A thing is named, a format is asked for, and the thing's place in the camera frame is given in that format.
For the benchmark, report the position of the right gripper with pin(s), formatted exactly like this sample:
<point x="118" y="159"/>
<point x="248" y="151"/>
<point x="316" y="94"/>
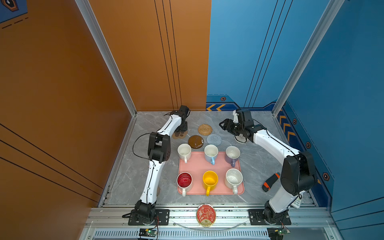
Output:
<point x="228" y="123"/>

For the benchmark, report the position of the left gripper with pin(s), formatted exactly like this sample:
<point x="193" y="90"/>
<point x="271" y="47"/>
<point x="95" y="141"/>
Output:
<point x="185" y="127"/>

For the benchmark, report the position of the paw print cork coaster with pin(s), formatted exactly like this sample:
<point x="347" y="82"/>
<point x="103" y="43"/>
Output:
<point x="180" y="135"/>

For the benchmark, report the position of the white zigzag woven coaster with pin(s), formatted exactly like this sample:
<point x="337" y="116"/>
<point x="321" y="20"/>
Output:
<point x="241" y="139"/>

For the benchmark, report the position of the glossy dark brown coaster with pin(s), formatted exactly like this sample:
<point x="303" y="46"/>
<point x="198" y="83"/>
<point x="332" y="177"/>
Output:
<point x="196" y="142"/>

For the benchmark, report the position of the woven rattan coaster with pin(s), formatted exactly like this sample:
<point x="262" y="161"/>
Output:
<point x="205" y="129"/>

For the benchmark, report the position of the blue grey woven coaster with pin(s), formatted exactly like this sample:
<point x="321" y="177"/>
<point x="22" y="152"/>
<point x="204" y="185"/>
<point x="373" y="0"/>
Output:
<point x="214" y="139"/>

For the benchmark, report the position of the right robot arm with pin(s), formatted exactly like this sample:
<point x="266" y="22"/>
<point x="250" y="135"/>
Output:
<point x="298" y="172"/>

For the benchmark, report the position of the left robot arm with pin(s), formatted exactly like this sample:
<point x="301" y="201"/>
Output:
<point x="159" y="151"/>

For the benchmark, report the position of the cream mug back left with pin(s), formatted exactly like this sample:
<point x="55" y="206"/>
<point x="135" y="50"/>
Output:
<point x="185" y="152"/>

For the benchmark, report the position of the purple mug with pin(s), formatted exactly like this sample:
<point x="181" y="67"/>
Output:
<point x="232" y="155"/>

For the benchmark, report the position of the light blue mug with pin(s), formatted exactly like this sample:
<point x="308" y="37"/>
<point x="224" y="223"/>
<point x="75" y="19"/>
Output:
<point x="211" y="153"/>

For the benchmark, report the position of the pink tray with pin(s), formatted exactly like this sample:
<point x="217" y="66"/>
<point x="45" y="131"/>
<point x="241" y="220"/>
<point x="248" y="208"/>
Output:
<point x="200" y="170"/>

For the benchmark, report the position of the red mug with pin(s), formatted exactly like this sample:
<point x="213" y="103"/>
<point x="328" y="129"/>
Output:
<point x="185" y="183"/>

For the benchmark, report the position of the white mug front right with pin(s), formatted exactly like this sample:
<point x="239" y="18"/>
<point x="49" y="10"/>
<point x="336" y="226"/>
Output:
<point x="233" y="180"/>

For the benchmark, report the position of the yellow mug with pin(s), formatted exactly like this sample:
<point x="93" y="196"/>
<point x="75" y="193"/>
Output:
<point x="210" y="181"/>

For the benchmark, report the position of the black orange utility knife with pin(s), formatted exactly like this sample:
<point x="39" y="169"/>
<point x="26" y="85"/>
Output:
<point x="270" y="181"/>

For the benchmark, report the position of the white calculator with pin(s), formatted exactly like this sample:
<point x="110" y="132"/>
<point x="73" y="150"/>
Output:
<point x="297" y="202"/>

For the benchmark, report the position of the left green circuit board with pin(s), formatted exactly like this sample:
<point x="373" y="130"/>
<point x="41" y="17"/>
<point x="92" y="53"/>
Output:
<point x="148" y="234"/>

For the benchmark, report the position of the right circuit board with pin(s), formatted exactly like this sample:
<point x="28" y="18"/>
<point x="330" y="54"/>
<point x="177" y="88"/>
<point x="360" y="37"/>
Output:
<point x="278" y="234"/>

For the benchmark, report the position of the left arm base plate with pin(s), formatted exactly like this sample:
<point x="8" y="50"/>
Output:
<point x="158" y="217"/>

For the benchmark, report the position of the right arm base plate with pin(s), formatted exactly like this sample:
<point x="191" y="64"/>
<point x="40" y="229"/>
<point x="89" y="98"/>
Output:
<point x="259" y="217"/>

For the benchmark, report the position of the aluminium front rail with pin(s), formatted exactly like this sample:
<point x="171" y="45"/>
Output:
<point x="232" y="223"/>

